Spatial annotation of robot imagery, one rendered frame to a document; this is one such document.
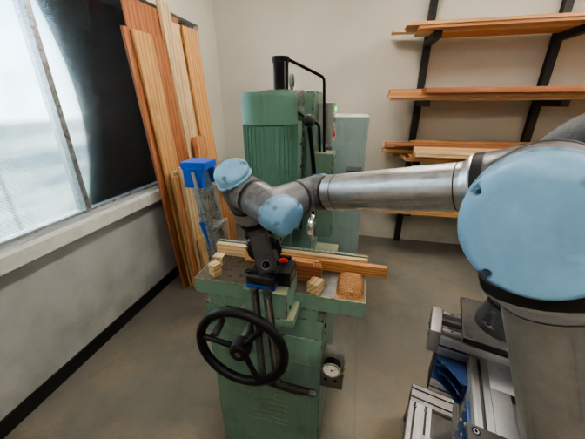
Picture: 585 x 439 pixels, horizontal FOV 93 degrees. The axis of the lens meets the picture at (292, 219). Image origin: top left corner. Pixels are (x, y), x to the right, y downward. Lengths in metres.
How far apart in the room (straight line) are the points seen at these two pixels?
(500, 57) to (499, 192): 3.12
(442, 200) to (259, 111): 0.57
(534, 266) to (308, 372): 0.98
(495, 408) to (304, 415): 0.69
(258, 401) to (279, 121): 1.12
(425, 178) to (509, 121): 2.99
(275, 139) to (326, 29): 2.46
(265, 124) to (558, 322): 0.74
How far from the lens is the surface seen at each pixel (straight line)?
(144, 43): 2.37
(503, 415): 1.04
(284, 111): 0.87
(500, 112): 3.41
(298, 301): 0.96
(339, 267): 1.05
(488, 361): 1.16
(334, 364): 1.03
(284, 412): 1.40
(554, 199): 0.29
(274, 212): 0.49
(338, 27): 3.24
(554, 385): 0.39
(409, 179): 0.48
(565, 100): 3.14
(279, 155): 0.87
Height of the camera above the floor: 1.47
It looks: 23 degrees down
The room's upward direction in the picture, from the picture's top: straight up
